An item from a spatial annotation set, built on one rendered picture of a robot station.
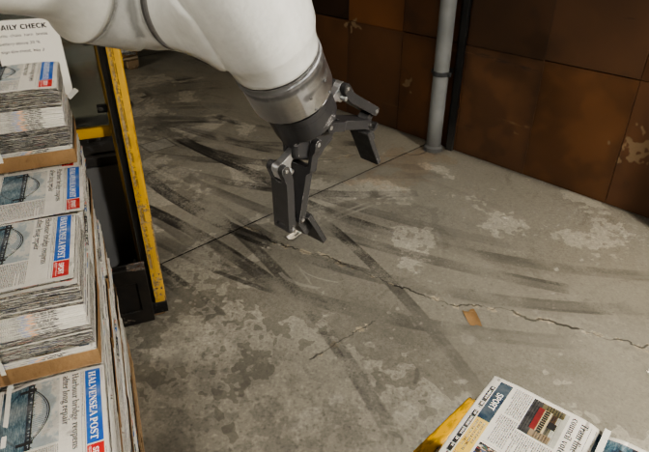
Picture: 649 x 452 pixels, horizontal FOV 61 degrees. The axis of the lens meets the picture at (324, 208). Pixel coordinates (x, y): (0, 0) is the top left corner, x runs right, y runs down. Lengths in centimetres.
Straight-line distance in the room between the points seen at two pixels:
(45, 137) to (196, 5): 129
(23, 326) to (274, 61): 94
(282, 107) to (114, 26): 17
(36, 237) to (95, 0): 93
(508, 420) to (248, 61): 69
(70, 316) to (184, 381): 122
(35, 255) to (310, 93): 92
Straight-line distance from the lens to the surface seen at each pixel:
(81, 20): 55
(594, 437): 99
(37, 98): 169
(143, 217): 245
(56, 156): 174
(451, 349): 256
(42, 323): 129
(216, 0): 46
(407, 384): 238
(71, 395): 133
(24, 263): 132
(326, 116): 59
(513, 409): 98
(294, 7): 48
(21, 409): 135
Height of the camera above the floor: 175
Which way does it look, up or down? 30 degrees down
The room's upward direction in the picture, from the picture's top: straight up
